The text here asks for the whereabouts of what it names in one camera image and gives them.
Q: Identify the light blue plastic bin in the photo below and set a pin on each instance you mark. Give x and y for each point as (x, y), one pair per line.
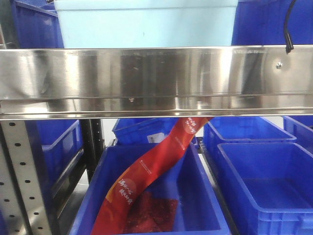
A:
(146, 23)

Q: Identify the blue bin rear middle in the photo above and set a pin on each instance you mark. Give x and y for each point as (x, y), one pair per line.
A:
(143, 130)

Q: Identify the blue bin lower middle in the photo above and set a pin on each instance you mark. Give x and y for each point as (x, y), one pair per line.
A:
(198, 211)

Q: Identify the blue bin rear right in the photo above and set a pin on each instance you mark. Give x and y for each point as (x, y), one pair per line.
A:
(242, 130)

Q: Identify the blue bin lower left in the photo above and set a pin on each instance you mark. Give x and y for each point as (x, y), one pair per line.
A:
(53, 144)

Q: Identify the red snack package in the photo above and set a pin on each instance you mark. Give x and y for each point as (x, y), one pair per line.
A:
(114, 210)

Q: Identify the blue bin lower right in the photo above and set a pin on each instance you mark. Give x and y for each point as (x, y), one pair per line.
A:
(268, 187)

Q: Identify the blue bin upper right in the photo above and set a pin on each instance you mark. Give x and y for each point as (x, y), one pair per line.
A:
(261, 22)

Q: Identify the blue bin far right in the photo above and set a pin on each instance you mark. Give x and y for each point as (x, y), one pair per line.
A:
(302, 128)

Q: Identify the blue bin upper left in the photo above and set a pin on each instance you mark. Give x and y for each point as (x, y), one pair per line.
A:
(37, 23)

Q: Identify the stainless steel shelf rail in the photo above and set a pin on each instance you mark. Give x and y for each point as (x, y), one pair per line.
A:
(155, 82)

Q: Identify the perforated steel shelf post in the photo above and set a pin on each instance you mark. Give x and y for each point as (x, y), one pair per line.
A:
(25, 195)

